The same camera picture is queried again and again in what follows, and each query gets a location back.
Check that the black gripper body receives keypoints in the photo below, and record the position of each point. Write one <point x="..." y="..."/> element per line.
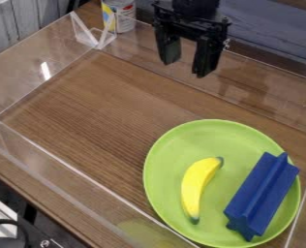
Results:
<point x="191" y="19"/>

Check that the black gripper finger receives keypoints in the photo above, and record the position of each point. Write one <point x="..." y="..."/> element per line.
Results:
<point x="207" y="55"/>
<point x="167" y="44"/>

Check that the yellow toy banana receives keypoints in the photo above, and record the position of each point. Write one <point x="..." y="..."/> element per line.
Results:
<point x="196" y="177"/>

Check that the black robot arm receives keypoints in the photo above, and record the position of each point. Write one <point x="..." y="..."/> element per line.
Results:
<point x="193" y="20"/>

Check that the green round plate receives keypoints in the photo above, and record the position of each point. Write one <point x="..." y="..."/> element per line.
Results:
<point x="187" y="143"/>

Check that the blue plastic block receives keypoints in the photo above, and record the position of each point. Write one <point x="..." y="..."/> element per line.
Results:
<point x="259" y="196"/>

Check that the clear acrylic corner bracket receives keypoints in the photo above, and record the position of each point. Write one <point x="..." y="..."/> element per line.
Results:
<point x="93" y="37"/>

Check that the clear acrylic enclosure wall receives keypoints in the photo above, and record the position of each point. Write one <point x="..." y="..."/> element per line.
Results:
<point x="83" y="111"/>

